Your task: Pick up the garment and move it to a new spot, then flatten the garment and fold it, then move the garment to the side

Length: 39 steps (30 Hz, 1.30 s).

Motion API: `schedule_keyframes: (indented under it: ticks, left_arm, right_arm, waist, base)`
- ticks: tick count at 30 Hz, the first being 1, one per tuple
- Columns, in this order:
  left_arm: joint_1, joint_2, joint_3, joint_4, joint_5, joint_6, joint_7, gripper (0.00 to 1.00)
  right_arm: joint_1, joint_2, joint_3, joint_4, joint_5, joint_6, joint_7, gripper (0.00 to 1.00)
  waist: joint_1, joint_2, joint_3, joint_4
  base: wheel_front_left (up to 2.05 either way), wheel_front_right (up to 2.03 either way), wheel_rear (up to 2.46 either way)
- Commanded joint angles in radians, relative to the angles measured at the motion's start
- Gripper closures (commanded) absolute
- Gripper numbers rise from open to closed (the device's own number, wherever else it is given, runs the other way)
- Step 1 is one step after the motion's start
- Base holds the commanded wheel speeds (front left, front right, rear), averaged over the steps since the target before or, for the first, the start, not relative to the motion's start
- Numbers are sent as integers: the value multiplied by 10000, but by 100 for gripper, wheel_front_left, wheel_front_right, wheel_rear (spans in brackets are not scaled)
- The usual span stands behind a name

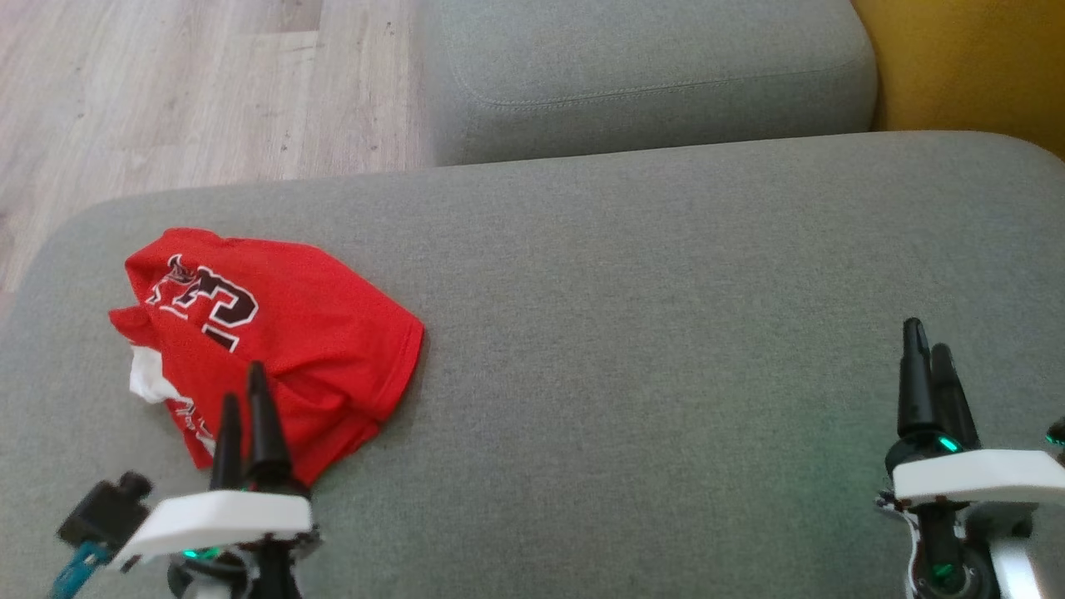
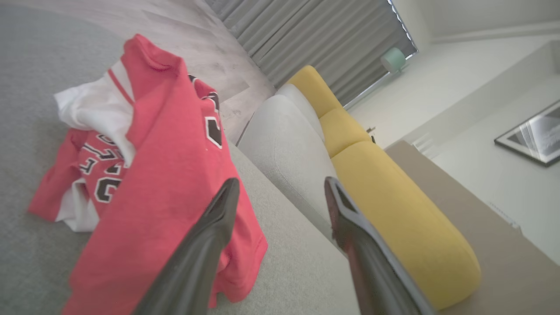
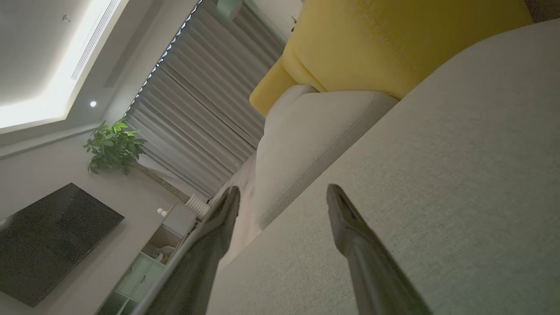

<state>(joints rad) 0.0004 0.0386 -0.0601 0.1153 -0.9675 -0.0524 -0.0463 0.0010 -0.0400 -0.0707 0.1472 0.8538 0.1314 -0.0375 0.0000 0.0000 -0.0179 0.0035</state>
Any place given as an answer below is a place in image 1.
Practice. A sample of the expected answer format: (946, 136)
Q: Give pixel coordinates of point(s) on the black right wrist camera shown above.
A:
(1057, 433)

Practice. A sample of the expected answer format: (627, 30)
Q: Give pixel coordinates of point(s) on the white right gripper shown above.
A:
(973, 478)

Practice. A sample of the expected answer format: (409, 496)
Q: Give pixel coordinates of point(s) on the grey sofa seat cushion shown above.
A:
(649, 66)

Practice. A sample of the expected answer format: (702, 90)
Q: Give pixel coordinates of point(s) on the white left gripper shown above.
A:
(225, 516)

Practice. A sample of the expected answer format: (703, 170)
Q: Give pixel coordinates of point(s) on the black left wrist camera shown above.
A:
(104, 509)

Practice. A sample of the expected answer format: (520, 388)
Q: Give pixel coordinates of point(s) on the red Bulls 23 jersey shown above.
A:
(333, 333)

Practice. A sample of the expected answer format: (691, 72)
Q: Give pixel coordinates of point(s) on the yellow sofa backrest cushion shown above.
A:
(973, 58)

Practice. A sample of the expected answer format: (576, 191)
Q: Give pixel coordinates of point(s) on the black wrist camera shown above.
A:
(104, 509)
(1057, 433)

